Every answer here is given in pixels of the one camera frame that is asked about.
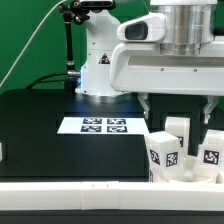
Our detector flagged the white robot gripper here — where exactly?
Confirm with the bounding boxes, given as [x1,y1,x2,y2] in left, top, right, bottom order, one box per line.
[110,11,224,123]

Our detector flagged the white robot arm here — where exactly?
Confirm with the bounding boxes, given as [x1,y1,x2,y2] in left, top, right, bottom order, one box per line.
[74,0,224,118]

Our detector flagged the white marker sheet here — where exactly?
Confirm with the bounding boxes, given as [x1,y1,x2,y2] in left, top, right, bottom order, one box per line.
[57,117,149,135]

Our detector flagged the white L-shaped fence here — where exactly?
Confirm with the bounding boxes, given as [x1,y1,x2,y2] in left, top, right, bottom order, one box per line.
[0,182,224,211]

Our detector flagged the white block at left edge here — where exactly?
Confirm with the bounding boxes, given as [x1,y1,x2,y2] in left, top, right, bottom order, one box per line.
[0,142,3,162]

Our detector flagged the black camera stand pole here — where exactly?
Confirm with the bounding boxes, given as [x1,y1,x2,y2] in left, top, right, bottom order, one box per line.
[59,0,90,94]

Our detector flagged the black cable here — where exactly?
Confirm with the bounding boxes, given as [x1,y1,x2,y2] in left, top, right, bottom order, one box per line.
[25,72,70,90]

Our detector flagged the white cable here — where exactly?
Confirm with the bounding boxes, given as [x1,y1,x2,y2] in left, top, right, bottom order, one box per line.
[0,0,68,88]

